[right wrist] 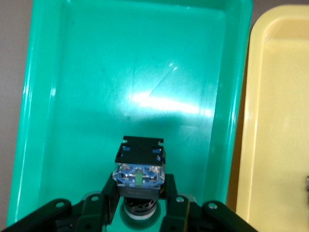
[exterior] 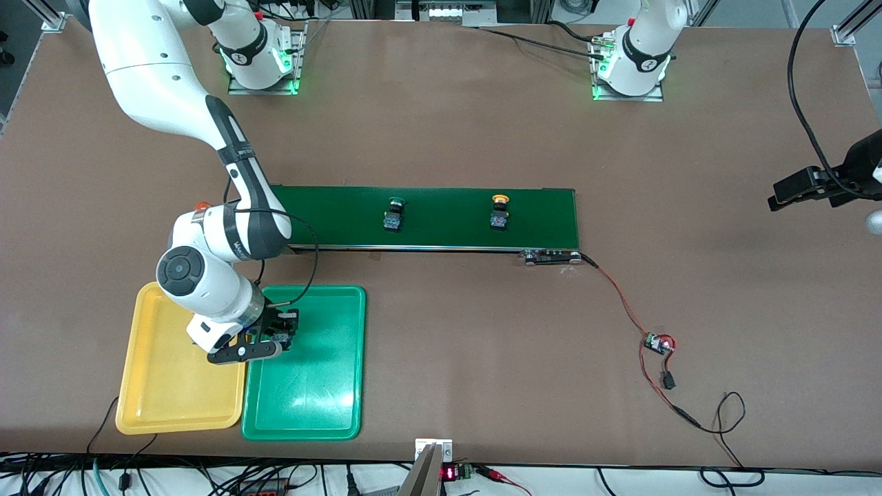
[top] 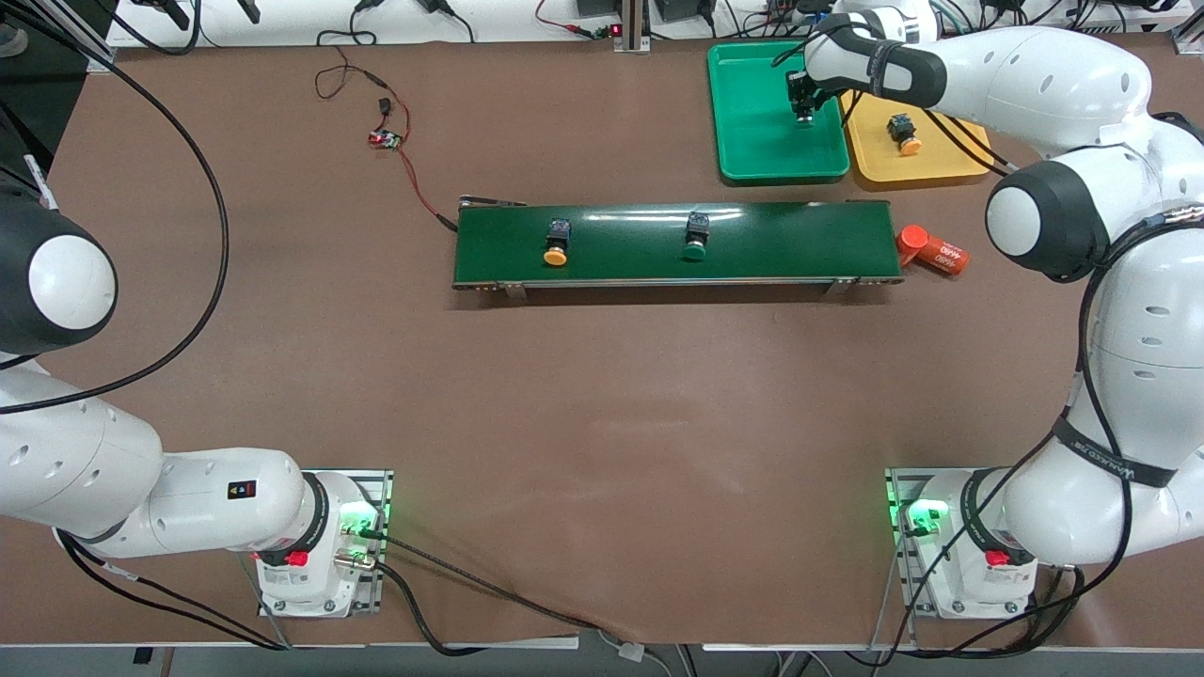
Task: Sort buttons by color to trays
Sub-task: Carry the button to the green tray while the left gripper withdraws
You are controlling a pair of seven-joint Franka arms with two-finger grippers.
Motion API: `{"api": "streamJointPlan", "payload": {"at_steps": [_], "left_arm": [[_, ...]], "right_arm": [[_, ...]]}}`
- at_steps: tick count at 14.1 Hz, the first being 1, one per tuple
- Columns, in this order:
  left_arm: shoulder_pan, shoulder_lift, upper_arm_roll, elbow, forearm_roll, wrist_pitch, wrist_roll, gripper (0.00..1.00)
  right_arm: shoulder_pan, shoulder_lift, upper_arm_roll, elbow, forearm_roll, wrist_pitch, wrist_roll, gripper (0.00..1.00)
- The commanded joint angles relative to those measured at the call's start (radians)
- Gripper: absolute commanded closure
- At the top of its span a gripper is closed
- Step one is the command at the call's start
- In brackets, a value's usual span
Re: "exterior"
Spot green push button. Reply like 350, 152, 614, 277
382, 196, 407, 234
272, 318, 299, 352

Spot red black motor wire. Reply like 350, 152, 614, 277
579, 253, 652, 340

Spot red clip lead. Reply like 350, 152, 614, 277
475, 466, 531, 495

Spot grey metal pole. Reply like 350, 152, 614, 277
398, 444, 445, 496

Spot green plastic tray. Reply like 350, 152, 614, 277
241, 285, 367, 442

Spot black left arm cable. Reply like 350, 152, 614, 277
787, 0, 862, 200

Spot white lit device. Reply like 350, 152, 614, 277
396, 0, 498, 27

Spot black power cable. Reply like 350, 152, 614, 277
699, 391, 767, 488

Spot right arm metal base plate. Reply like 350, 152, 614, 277
227, 19, 308, 96

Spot aluminium frame profile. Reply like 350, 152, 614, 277
830, 0, 882, 48
21, 0, 68, 32

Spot red black power wire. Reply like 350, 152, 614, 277
639, 347, 705, 432

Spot yellow plastic tray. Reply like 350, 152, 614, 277
115, 277, 252, 436

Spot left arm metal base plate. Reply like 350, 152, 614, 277
591, 33, 666, 103

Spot thin black cable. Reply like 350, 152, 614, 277
86, 396, 159, 455

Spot green conveyor belt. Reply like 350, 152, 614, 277
267, 185, 586, 266

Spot black table cable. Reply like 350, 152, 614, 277
475, 26, 607, 60
548, 21, 602, 43

